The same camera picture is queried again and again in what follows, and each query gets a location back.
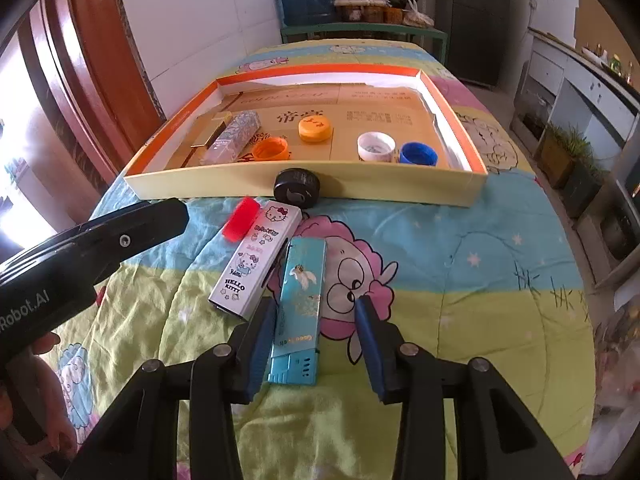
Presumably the white Hello Kitty lighter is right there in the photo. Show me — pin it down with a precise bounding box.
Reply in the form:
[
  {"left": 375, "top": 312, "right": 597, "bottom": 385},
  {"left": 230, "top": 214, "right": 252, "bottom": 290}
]
[{"left": 208, "top": 200, "right": 303, "bottom": 321}]

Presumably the teal blue lighter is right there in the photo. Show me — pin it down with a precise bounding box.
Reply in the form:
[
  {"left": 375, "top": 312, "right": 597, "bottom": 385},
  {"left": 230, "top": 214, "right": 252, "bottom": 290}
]
[{"left": 268, "top": 236, "right": 326, "bottom": 386}]

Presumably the red bottle cap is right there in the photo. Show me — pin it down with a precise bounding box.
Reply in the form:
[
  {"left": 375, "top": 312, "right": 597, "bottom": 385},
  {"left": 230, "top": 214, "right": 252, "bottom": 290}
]
[{"left": 222, "top": 196, "right": 260, "bottom": 243}]

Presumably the black bottle cap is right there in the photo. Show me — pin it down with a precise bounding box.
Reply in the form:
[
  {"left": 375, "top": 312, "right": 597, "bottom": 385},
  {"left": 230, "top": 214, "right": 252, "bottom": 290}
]
[{"left": 273, "top": 168, "right": 320, "bottom": 209}]

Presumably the orange printed bottle cap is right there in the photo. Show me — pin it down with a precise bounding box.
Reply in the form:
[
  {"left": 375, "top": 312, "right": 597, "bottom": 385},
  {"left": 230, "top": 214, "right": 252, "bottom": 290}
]
[{"left": 297, "top": 115, "right": 333, "bottom": 143}]

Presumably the blue bottle cap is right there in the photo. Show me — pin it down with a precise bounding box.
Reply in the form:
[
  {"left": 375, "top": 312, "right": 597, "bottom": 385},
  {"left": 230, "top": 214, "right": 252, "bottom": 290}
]
[{"left": 399, "top": 142, "right": 438, "bottom": 167}]

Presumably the person's left hand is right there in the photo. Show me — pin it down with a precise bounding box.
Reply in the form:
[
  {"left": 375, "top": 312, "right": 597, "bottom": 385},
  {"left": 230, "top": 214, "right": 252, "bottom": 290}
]
[{"left": 1, "top": 333, "right": 78, "bottom": 460}]

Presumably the cartoon patterned bed quilt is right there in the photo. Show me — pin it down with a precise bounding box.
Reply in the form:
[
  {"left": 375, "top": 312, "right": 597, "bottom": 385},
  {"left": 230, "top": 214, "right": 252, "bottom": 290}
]
[{"left": 47, "top": 40, "right": 594, "bottom": 479}]

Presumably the clear glitter lighter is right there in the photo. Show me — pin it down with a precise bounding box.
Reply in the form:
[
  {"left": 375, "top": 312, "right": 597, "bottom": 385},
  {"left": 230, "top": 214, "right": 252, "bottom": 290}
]
[{"left": 200, "top": 110, "right": 260, "bottom": 166}]

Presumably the potted green plant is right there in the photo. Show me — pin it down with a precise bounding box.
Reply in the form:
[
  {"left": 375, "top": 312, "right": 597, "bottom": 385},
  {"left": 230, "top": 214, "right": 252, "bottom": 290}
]
[{"left": 534, "top": 122, "right": 608, "bottom": 220}]

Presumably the white bottle cap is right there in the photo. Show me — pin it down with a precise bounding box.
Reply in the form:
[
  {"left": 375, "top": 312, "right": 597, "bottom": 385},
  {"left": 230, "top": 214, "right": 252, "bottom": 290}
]
[{"left": 357, "top": 131, "right": 396, "bottom": 162}]

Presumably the orange cardboard tray box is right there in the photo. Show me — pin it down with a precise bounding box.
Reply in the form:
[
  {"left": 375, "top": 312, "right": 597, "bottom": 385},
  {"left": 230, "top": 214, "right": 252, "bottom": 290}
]
[{"left": 125, "top": 64, "right": 488, "bottom": 207}]

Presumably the white counter cabinet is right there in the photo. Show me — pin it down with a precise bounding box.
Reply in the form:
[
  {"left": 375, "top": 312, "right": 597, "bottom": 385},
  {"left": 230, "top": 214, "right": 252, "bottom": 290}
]
[{"left": 511, "top": 32, "right": 639, "bottom": 288}]

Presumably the green metal bench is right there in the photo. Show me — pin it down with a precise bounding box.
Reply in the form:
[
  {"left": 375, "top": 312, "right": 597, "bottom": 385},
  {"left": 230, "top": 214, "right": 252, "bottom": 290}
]
[{"left": 280, "top": 22, "right": 449, "bottom": 65}]

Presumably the white plastic bag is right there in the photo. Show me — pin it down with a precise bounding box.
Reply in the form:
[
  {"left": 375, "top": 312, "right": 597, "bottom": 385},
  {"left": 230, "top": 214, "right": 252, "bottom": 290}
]
[{"left": 402, "top": 0, "right": 434, "bottom": 28}]

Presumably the black refrigerator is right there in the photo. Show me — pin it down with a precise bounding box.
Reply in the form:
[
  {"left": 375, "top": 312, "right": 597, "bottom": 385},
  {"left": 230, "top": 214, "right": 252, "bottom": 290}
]
[{"left": 435, "top": 0, "right": 510, "bottom": 87}]

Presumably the red wooden door frame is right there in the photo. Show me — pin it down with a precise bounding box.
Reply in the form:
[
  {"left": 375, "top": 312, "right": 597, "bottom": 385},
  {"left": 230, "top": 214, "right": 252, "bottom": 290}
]
[{"left": 16, "top": 0, "right": 166, "bottom": 192}]

